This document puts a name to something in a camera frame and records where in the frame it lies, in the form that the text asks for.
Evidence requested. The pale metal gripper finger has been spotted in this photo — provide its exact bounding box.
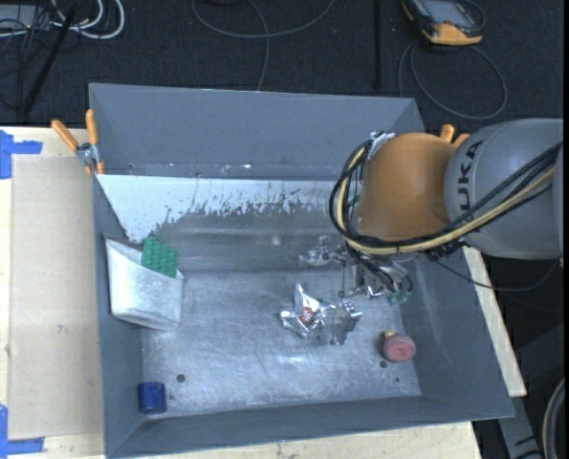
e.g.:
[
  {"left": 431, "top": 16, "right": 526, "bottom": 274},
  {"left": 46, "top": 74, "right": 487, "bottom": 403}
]
[
  {"left": 337, "top": 286, "right": 380, "bottom": 302},
  {"left": 298, "top": 235, "right": 348, "bottom": 268}
]

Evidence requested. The clear glass thing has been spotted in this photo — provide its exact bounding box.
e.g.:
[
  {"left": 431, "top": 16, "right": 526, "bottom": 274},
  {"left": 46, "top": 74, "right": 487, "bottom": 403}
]
[{"left": 330, "top": 298, "right": 364, "bottom": 347}]

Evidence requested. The crumpled silver foil packet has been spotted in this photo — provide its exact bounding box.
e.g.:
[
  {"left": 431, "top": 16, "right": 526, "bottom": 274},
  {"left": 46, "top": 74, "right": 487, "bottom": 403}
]
[{"left": 278, "top": 282, "right": 337, "bottom": 339}]

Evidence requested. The pink round toy fruit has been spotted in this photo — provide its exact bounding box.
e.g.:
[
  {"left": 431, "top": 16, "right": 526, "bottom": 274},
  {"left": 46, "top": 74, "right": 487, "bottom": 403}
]
[{"left": 381, "top": 330, "right": 418, "bottom": 363}]

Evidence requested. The grey metal bin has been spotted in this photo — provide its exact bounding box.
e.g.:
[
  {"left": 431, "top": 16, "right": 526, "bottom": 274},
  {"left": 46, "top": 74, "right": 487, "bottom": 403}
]
[{"left": 88, "top": 82, "right": 515, "bottom": 459}]

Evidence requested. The green studded flat block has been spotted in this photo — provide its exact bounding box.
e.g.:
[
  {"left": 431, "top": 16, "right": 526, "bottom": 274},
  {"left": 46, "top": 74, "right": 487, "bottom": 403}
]
[{"left": 140, "top": 236, "right": 179, "bottom": 279}]

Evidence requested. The white cloth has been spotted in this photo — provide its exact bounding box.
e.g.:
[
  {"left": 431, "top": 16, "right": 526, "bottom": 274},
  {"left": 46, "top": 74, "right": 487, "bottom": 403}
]
[{"left": 103, "top": 235, "right": 186, "bottom": 332}]

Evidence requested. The blue cup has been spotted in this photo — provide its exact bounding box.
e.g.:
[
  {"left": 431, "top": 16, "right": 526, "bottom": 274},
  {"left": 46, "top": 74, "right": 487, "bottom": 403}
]
[{"left": 137, "top": 381, "right": 169, "bottom": 415}]

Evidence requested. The pale flat board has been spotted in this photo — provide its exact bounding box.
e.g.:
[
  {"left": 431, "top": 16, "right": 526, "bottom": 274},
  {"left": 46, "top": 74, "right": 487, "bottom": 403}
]
[{"left": 6, "top": 154, "right": 104, "bottom": 442}]

